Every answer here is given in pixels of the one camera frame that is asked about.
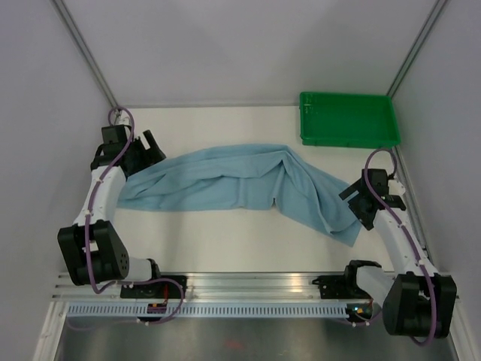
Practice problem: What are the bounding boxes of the green plastic tray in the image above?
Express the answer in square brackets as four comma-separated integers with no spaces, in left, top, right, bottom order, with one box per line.
[299,92,401,149]

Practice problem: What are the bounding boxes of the light blue trousers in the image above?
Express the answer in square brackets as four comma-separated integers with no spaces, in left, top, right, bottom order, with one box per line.
[117,144,362,247]

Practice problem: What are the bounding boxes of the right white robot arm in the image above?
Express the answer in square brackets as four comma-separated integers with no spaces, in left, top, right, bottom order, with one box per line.
[340,168,457,344]

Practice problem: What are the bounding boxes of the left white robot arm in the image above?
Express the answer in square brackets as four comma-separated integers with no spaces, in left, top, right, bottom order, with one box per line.
[57,125,166,299]

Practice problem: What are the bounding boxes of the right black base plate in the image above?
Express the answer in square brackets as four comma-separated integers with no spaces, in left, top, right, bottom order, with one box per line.
[311,275,371,300]

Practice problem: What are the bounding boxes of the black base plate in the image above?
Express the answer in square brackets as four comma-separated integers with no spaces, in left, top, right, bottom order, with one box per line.
[311,275,371,300]
[120,275,188,300]

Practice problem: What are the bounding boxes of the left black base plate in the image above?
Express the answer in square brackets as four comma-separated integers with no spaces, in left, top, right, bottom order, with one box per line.
[120,275,188,300]

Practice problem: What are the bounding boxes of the aluminium mounting rail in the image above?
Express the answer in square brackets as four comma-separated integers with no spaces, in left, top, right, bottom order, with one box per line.
[52,271,461,304]

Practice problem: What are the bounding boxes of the left aluminium frame post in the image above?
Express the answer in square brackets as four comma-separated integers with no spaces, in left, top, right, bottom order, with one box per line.
[50,0,119,108]

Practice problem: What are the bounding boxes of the aluminium frame post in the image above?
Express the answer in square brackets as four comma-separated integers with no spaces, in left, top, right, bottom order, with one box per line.
[386,0,450,99]
[50,0,119,108]

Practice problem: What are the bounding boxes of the white slotted cable duct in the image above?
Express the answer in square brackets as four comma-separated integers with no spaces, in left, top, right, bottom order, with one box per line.
[67,302,347,318]

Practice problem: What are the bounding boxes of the right aluminium frame post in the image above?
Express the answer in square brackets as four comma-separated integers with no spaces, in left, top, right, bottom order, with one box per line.
[386,0,450,99]

